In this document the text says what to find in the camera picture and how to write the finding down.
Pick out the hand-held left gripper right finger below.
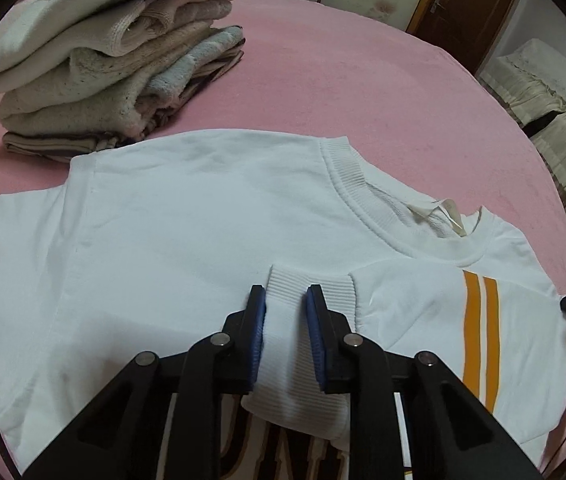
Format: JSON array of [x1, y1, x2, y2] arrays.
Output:
[[305, 284, 560, 480]]

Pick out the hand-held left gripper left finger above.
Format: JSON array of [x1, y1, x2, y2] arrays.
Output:
[[20, 284, 269, 480]]

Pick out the white sweatshirt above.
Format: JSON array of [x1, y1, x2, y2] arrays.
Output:
[[0, 129, 566, 480]]

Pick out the stack of folded clothes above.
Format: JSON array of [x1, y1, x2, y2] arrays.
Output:
[[0, 0, 248, 163]]

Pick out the pink bed blanket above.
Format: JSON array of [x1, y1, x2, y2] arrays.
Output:
[[0, 0, 566, 480]]

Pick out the brown wooden door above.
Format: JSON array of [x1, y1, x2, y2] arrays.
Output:
[[405, 0, 524, 48]]

